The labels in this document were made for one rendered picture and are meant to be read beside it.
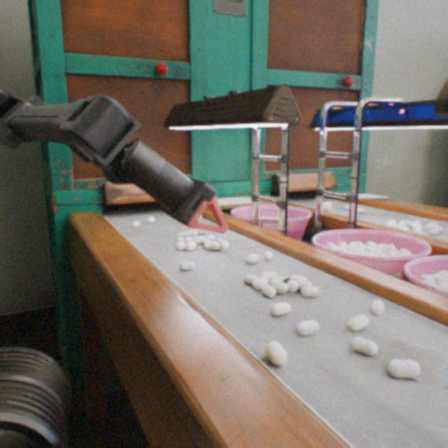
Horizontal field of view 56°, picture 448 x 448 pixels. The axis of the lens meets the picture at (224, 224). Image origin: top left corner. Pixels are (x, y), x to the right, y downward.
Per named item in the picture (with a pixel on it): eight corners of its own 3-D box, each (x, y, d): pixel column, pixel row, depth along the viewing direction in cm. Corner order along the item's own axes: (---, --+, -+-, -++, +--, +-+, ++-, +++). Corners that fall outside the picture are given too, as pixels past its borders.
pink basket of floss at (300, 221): (301, 253, 124) (303, 222, 122) (218, 245, 134) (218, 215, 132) (316, 234, 148) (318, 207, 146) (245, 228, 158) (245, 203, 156)
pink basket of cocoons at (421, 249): (401, 310, 84) (405, 265, 82) (290, 280, 102) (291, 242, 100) (442, 278, 103) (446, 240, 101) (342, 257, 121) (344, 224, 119)
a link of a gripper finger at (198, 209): (225, 209, 74) (185, 177, 69) (244, 215, 67) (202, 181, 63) (203, 241, 73) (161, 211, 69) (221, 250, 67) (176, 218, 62)
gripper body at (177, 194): (189, 182, 70) (155, 155, 67) (215, 189, 61) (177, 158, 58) (167, 214, 69) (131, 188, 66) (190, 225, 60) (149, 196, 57)
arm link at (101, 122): (-14, 130, 84) (24, 93, 87) (10, 151, 87) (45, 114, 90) (65, 141, 52) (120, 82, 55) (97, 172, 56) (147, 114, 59)
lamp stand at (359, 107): (351, 256, 121) (362, 95, 112) (309, 240, 139) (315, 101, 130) (399, 248, 129) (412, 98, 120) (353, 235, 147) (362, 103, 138)
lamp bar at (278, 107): (266, 123, 77) (267, 82, 76) (162, 128, 132) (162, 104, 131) (302, 124, 81) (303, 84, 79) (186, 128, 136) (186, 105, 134)
